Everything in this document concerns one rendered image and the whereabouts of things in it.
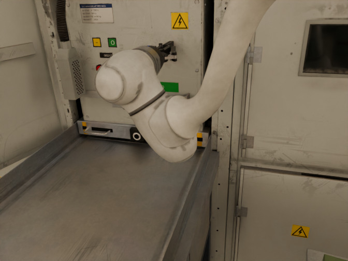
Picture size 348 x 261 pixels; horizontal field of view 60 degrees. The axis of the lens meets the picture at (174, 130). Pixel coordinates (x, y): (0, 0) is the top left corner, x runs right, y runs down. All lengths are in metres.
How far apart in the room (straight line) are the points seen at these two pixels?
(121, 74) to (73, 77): 0.51
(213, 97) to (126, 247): 0.42
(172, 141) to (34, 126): 0.74
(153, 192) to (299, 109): 0.53
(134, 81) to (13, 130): 0.71
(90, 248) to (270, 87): 0.69
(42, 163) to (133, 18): 0.59
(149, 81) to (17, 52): 0.64
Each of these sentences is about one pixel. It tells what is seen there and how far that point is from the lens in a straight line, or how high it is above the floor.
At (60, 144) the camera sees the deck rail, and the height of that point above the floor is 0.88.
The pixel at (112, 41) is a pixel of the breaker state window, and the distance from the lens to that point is 1.12.
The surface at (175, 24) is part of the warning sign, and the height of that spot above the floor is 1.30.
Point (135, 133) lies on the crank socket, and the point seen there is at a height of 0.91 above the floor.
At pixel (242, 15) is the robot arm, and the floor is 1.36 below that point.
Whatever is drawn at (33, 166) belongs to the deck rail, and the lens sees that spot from 1.13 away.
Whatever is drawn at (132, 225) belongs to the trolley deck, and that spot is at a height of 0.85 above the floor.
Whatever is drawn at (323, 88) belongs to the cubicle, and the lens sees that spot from 1.02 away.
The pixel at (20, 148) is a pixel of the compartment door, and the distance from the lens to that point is 1.29.
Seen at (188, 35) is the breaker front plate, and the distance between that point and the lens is 1.02.
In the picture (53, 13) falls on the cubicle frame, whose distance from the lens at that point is 1.24.
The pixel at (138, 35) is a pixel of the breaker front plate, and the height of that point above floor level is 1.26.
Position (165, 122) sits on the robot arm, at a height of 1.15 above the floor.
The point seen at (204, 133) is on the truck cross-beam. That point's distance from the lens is 1.10.
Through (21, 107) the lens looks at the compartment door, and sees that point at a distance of 1.25.
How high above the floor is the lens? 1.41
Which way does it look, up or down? 26 degrees down
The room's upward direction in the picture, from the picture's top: 2 degrees counter-clockwise
